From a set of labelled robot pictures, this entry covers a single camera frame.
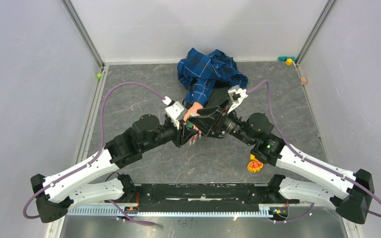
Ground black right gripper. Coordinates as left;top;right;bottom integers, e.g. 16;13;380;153
188;98;254;146

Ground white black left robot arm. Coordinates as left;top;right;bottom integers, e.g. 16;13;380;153
30;114;199;223

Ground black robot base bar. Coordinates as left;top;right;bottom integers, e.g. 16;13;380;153
116;175;300;213

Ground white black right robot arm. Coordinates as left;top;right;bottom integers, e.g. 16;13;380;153
189;107;374;224

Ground fake hand with painted nails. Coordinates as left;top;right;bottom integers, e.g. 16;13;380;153
183;102;203;147

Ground black ribbed block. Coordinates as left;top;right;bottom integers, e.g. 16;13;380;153
181;80;236;116

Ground blue plaid shirt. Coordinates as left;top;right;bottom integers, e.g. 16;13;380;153
177;48;249;106

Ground yellow orange toy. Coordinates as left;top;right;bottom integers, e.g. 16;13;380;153
247;154;263;173

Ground teal block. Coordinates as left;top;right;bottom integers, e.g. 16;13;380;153
277;56;296;61

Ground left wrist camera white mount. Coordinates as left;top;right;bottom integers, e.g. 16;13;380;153
162;96;187;130

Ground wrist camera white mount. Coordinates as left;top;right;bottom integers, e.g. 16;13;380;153
227;85;248;114
162;96;187;130

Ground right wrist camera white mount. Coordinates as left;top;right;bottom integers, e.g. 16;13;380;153
227;85;248;114

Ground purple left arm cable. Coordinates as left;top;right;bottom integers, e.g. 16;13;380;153
23;82;167;219

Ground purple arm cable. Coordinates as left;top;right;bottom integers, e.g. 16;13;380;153
246;79;381;221
23;82;167;219

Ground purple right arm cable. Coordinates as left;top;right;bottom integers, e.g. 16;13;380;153
246;79;381;221

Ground white slotted cable rail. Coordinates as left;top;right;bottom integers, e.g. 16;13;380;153
67;205;273;218

